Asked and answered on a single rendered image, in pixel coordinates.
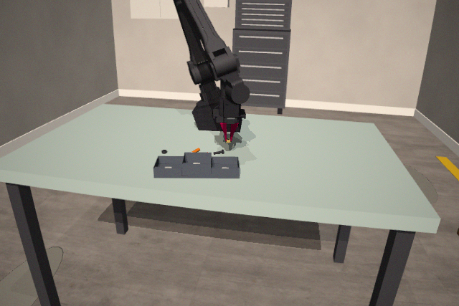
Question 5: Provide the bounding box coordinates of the grey three-compartment bin rack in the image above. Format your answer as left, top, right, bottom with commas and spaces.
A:
153, 152, 240, 178

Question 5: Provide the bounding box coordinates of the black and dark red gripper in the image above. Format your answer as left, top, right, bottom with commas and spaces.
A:
213, 95, 246, 141

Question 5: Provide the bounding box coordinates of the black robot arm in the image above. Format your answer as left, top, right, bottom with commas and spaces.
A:
173, 0, 250, 124

